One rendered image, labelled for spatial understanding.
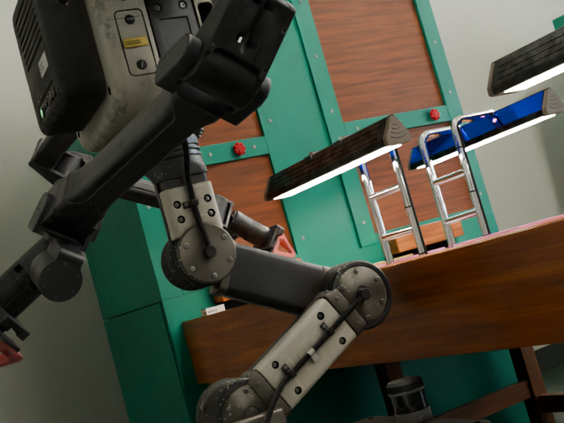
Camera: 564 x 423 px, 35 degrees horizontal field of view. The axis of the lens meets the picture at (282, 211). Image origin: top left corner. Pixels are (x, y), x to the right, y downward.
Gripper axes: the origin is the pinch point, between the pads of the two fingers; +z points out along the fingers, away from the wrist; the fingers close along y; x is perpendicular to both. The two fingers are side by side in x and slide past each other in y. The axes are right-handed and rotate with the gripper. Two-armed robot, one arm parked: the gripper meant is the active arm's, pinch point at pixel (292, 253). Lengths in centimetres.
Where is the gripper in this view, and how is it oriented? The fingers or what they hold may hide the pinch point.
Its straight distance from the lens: 236.0
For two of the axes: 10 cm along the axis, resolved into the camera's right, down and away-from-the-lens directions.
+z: 8.1, 4.7, 3.6
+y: -4.9, 2.0, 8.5
